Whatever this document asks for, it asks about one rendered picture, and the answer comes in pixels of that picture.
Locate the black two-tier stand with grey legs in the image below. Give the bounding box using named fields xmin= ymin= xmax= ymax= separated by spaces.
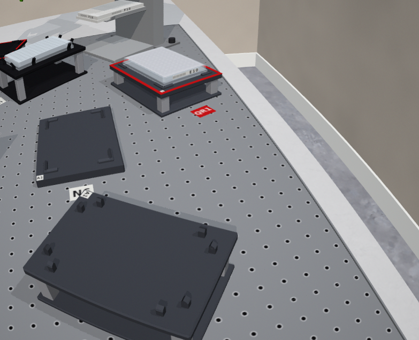
xmin=0 ymin=38 xmax=88 ymax=105

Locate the grey perforated work table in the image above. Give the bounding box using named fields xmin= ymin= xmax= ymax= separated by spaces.
xmin=0 ymin=52 xmax=407 ymax=340

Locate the dark grey plate on raised base with corner posts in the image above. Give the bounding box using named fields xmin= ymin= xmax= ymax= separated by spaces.
xmin=23 ymin=190 xmax=238 ymax=340

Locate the grey shelf rack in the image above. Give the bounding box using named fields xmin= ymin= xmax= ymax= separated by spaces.
xmin=83 ymin=0 xmax=164 ymax=63

